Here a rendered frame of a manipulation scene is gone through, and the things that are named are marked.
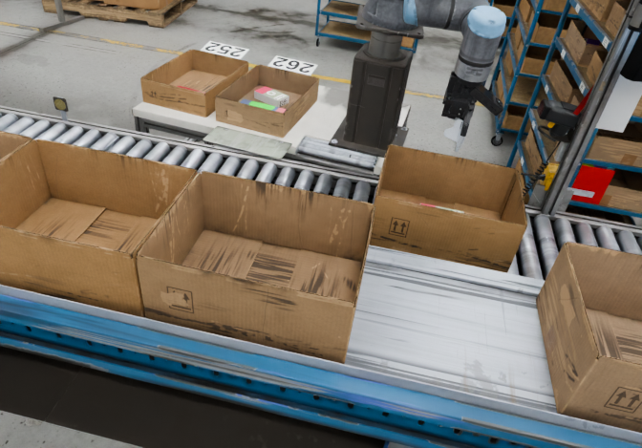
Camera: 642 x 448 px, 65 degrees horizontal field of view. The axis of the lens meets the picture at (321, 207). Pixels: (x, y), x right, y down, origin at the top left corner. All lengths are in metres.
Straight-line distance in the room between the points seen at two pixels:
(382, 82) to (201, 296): 1.08
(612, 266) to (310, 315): 0.64
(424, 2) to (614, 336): 0.90
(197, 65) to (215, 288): 1.63
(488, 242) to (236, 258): 0.66
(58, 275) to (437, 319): 0.75
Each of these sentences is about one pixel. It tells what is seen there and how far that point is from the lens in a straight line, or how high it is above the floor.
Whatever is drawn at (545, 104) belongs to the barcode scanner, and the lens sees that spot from 1.65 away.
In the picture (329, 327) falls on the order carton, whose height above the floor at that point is 0.98.
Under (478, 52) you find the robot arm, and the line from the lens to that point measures 1.37.
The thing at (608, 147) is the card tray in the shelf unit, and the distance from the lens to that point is 2.24.
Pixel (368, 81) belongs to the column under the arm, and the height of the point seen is 1.00.
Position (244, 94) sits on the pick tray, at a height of 0.77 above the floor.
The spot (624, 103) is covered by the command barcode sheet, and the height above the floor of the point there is 1.13.
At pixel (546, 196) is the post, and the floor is 0.80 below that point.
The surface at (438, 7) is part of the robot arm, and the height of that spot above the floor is 1.33.
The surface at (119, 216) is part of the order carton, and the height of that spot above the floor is 0.88.
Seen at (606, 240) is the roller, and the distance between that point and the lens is 1.78.
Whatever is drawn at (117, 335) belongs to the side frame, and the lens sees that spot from 1.00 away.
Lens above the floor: 1.66
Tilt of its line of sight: 36 degrees down
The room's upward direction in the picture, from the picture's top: 7 degrees clockwise
